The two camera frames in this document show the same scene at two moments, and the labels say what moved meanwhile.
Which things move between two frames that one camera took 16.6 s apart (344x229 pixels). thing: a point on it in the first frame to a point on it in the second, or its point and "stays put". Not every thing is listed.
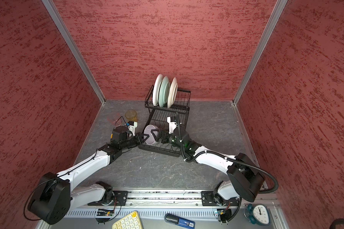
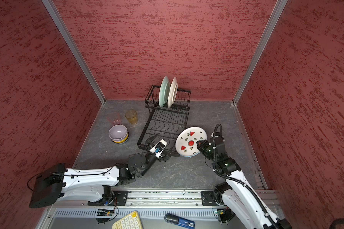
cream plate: (173, 93) stays put
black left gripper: (139, 139) to (166, 156)
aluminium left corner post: (66, 33) stays put
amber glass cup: (132, 115) stays put
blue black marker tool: (171, 218) stays put
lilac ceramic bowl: (151, 139) to (118, 132)
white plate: (155, 92) to (186, 143)
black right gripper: (160, 136) to (203, 143)
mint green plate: (164, 91) stays put
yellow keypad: (132, 221) stays put
